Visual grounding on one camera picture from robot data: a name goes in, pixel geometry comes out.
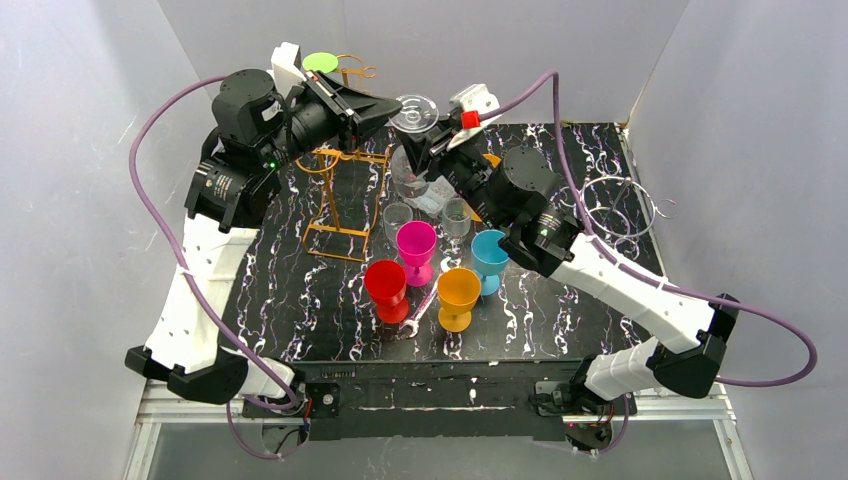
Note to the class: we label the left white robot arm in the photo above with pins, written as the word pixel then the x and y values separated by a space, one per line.
pixel 265 119

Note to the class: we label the clear plastic screw box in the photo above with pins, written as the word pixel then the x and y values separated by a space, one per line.
pixel 434 198

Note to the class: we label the clear tumbler glass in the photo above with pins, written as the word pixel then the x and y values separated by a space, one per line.
pixel 394 216

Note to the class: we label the silver combination wrench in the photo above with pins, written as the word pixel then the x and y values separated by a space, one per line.
pixel 411 325

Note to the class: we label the gold wire glass rack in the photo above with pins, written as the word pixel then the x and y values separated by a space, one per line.
pixel 332 232

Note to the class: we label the clear wine glass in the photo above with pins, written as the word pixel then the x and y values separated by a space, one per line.
pixel 418 114

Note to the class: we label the silver wire glass rack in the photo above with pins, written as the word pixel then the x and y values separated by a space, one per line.
pixel 621 208

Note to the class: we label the red wine glass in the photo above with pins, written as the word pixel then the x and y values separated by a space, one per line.
pixel 385 282

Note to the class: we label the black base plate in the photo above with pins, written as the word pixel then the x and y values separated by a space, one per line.
pixel 523 398

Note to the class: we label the green wine glass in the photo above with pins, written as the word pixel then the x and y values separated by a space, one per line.
pixel 324 62

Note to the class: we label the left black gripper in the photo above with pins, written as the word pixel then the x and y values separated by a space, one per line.
pixel 332 105

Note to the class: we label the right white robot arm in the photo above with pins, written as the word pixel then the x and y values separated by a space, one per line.
pixel 687 337

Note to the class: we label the blue wine glass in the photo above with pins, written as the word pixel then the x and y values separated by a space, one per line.
pixel 489 260

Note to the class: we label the orange glass yellow foot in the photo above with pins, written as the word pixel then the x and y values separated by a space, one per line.
pixel 458 290

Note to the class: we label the orange glass yellow base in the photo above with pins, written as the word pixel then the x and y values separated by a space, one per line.
pixel 492 162

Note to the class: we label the pink wine glass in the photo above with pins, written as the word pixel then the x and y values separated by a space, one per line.
pixel 416 243

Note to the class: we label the clear stemless glass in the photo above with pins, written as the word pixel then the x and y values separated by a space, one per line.
pixel 456 219

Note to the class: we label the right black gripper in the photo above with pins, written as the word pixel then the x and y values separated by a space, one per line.
pixel 436 151

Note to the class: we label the aluminium frame rail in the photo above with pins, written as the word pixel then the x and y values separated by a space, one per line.
pixel 358 399

